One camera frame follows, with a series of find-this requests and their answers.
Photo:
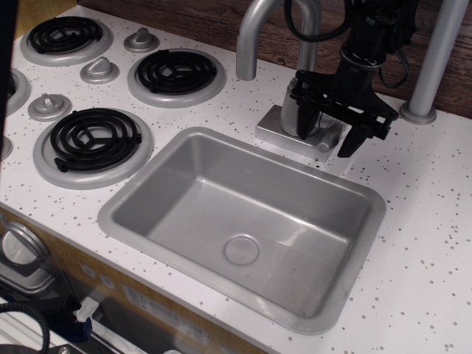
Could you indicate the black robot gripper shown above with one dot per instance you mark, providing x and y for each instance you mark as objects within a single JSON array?
[{"x": 348, "y": 96}]

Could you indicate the silver faucet lever handle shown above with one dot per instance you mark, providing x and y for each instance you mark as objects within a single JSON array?
[{"x": 329, "y": 137}]

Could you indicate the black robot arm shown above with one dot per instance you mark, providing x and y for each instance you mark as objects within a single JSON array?
[{"x": 376, "y": 29}]

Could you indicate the grey vertical support pole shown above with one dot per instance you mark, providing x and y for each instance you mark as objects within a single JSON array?
[{"x": 420, "y": 110}]

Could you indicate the silver toy faucet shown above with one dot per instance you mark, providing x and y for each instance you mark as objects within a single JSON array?
[{"x": 278, "y": 126}]

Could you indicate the grey plastic sink basin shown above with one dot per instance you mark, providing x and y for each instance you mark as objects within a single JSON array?
[{"x": 282, "y": 238}]

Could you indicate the back right stove burner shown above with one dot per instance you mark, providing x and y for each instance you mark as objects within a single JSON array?
[{"x": 176, "y": 78}]

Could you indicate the silver stove knob top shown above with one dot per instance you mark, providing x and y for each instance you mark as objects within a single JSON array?
[{"x": 141, "y": 41}]

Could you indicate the silver stove knob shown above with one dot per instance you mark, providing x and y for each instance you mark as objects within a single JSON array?
[
  {"x": 100, "y": 71},
  {"x": 141, "y": 41},
  {"x": 49, "y": 107}
]

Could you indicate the silver stove knob middle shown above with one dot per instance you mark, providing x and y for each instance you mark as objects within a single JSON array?
[{"x": 100, "y": 71}]

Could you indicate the front right stove burner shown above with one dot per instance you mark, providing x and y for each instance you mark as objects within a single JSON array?
[{"x": 92, "y": 148}]

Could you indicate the back left stove burner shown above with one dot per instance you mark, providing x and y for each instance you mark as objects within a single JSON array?
[{"x": 66, "y": 41}]

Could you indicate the silver stove knob lower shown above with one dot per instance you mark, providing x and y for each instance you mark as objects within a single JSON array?
[{"x": 49, "y": 107}]

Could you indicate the left edge stove burner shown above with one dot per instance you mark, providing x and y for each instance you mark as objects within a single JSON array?
[{"x": 18, "y": 91}]

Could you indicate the silver stove knob left edge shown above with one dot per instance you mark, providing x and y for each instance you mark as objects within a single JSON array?
[{"x": 6, "y": 148}]

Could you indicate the blue clamp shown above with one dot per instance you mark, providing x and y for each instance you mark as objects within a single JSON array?
[{"x": 80, "y": 332}]

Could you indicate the silver oven dial knob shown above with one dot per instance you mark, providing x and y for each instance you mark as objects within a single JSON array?
[{"x": 21, "y": 249}]

